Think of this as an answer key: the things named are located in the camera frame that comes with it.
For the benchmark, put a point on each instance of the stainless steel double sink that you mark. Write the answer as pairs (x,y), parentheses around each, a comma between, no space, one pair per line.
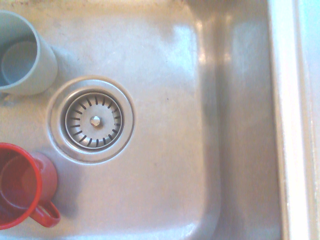
(175,75)

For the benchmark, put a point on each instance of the metal sink drain strainer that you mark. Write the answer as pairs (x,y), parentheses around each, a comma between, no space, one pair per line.
(95,122)

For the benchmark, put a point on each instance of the red mug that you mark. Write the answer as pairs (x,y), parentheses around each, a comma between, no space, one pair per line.
(47,175)

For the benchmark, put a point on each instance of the grey-green mug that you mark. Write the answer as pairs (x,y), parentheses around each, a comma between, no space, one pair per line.
(46,62)

